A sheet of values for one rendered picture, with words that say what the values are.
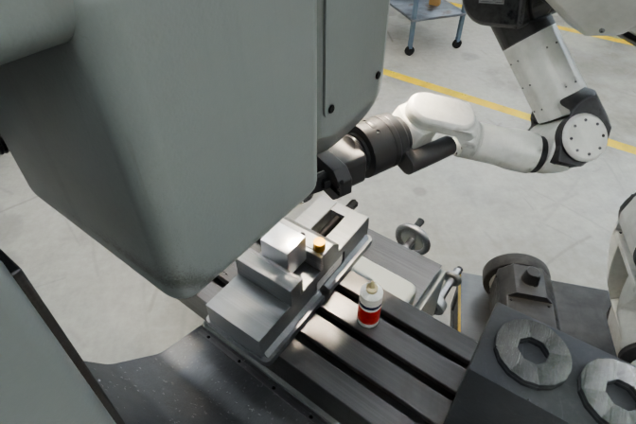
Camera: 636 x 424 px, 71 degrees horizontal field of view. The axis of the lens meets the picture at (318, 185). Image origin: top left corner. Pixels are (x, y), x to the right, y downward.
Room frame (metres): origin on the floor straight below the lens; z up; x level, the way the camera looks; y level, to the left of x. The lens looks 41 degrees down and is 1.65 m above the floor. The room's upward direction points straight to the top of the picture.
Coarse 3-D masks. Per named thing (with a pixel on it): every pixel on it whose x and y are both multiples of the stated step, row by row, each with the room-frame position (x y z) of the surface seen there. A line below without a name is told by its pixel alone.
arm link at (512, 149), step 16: (496, 128) 0.63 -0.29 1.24; (512, 128) 0.64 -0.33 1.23; (544, 128) 0.65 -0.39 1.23; (560, 128) 0.61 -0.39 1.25; (496, 144) 0.60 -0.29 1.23; (512, 144) 0.60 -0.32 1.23; (528, 144) 0.60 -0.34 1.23; (544, 144) 0.61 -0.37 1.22; (560, 144) 0.59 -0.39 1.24; (480, 160) 0.60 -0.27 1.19; (496, 160) 0.59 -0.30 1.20; (512, 160) 0.59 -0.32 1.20; (528, 160) 0.59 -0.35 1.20; (544, 160) 0.59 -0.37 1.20; (560, 160) 0.57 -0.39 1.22
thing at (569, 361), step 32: (512, 320) 0.33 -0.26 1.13; (480, 352) 0.30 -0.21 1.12; (512, 352) 0.29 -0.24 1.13; (544, 352) 0.29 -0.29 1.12; (576, 352) 0.30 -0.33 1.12; (480, 384) 0.26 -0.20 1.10; (512, 384) 0.25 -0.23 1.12; (544, 384) 0.25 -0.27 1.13; (576, 384) 0.25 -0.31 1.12; (608, 384) 0.25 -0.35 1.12; (448, 416) 0.27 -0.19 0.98; (480, 416) 0.25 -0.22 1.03; (512, 416) 0.24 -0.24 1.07; (544, 416) 0.22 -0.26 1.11; (576, 416) 0.22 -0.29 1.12; (608, 416) 0.21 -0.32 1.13
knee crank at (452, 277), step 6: (456, 270) 0.91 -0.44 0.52; (462, 270) 0.93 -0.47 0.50; (450, 276) 0.88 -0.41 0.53; (456, 276) 0.87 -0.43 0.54; (450, 282) 0.86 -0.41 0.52; (456, 282) 0.86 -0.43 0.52; (444, 288) 0.84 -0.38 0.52; (450, 288) 0.84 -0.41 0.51; (444, 294) 0.81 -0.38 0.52; (438, 300) 0.78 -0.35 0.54; (444, 300) 0.78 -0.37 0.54; (438, 306) 0.77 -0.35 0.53; (444, 306) 0.77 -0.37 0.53; (438, 312) 0.76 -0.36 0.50
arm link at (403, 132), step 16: (400, 112) 0.62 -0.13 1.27; (400, 128) 0.58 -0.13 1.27; (416, 128) 0.59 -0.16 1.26; (400, 144) 0.56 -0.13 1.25; (416, 144) 0.59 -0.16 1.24; (432, 144) 0.59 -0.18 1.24; (448, 144) 0.59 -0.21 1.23; (400, 160) 0.56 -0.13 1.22; (416, 160) 0.55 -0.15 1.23; (432, 160) 0.57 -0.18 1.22
